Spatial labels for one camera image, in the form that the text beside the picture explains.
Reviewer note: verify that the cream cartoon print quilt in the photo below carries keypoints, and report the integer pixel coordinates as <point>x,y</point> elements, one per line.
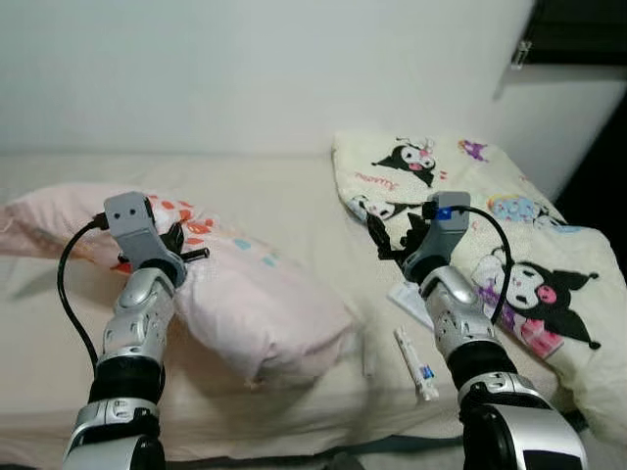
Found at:
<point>549,245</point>

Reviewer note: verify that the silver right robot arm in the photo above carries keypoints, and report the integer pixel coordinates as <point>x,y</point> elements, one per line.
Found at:
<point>465,318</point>

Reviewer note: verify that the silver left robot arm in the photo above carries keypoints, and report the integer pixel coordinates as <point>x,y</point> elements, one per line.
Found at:
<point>137,328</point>

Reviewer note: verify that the black wardrobe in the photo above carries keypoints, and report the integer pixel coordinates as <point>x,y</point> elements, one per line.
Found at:
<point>602,186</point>

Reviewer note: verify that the dark window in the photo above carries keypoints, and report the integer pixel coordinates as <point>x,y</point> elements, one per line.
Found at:
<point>583,29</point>

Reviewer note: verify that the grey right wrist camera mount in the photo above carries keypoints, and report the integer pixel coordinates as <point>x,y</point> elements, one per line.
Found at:
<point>443,235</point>

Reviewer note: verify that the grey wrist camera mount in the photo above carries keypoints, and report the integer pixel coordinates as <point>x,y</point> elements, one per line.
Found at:
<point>443,235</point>
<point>132,223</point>

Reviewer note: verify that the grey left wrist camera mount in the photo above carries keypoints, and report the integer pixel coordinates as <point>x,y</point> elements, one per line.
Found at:
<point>132,223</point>

